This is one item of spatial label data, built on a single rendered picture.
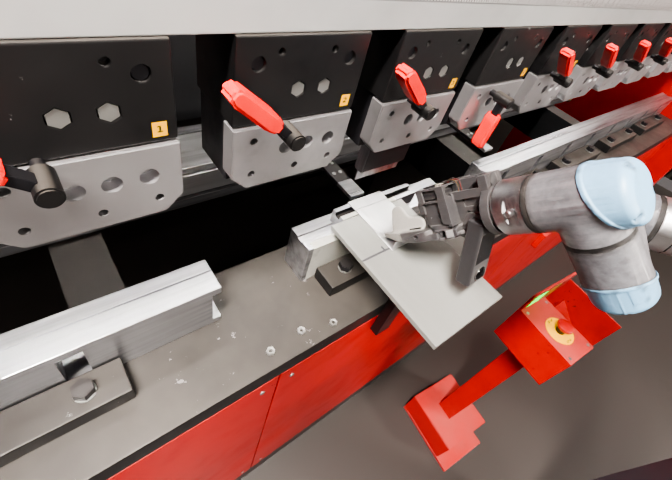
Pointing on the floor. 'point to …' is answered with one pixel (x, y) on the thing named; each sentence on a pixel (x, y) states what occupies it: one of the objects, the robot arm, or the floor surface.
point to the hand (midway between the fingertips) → (403, 232)
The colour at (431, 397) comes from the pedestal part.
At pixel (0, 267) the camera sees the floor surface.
